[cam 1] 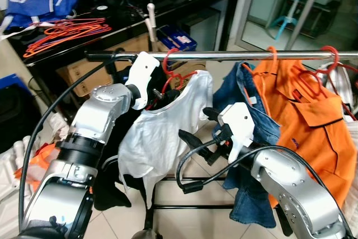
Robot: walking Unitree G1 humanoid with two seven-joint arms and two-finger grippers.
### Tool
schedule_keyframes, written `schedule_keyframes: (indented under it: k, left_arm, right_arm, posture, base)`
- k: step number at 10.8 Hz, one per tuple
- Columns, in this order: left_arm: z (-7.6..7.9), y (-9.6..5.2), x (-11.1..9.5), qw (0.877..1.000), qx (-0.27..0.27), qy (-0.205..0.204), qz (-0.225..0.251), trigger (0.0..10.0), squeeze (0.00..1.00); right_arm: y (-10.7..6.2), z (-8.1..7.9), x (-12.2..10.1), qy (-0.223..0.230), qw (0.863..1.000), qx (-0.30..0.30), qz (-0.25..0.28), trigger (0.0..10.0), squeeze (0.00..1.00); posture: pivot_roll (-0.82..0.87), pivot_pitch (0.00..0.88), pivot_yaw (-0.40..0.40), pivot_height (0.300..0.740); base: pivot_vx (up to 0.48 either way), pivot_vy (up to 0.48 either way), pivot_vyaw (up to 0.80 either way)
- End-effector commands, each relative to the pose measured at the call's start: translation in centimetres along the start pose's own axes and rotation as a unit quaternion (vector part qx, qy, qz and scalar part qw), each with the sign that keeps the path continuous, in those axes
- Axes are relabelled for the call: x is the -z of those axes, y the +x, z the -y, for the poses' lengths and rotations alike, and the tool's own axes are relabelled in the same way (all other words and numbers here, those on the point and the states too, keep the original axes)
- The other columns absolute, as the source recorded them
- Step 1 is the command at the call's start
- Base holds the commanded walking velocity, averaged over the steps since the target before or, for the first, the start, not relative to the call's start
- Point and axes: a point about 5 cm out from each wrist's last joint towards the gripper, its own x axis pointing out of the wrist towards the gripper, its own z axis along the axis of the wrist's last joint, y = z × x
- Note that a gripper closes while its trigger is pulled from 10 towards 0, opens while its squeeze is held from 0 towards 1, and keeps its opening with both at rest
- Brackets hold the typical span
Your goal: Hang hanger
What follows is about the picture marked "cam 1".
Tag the blue white sports bag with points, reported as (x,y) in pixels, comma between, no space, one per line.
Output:
(39,1)

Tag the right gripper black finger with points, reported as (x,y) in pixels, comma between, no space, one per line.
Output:
(212,115)
(192,140)

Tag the black garment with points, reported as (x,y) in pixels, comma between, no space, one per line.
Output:
(112,188)

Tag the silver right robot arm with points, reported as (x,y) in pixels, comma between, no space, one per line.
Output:
(291,188)

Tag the blue denim skirt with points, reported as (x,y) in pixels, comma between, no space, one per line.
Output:
(251,205)

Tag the plain cardboard box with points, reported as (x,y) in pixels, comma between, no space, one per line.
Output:
(78,76)

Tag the black table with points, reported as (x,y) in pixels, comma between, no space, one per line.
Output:
(126,19)

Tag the orange cloth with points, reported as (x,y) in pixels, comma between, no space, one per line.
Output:
(39,159)

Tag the white shirt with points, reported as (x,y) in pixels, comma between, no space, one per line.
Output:
(156,138)

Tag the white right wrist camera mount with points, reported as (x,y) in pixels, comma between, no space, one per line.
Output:
(238,124)

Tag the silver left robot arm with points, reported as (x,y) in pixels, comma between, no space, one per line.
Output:
(100,110)

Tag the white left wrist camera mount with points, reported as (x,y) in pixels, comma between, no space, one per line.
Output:
(142,71)

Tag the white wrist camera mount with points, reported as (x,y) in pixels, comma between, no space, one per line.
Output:
(238,124)
(142,71)

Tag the metal clothes rack black base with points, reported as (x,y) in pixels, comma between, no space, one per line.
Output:
(224,55)

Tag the glass sliding door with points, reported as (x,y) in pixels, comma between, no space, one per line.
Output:
(330,4)

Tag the blue box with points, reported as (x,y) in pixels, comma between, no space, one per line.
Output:
(176,37)

